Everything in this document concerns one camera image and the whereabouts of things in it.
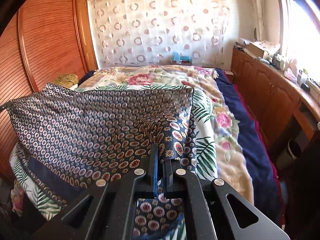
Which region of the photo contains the navy patterned satin pajama top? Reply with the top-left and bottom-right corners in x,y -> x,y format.
1,84 -> 199,239

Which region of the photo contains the floral leaf print bedspread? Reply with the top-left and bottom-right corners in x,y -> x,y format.
11,66 -> 254,239

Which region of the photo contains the navy blue blanket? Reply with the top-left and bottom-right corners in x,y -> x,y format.
216,68 -> 284,226

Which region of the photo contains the teal tissue box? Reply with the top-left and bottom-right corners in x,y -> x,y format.
170,51 -> 193,66

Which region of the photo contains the olive patterned cushion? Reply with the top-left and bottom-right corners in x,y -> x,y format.
51,74 -> 79,89

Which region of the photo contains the wooden sideboard cabinet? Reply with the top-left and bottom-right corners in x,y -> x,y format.
231,48 -> 319,156

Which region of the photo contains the sheer circle-pattern curtain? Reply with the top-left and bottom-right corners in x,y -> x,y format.
89,0 -> 230,67

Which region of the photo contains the cardboard box on cabinet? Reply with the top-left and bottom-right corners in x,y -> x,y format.
246,40 -> 280,59

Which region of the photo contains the wooden slatted wardrobe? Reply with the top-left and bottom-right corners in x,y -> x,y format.
0,0 -> 98,181

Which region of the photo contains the wooden framed window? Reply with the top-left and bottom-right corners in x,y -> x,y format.
280,0 -> 319,83

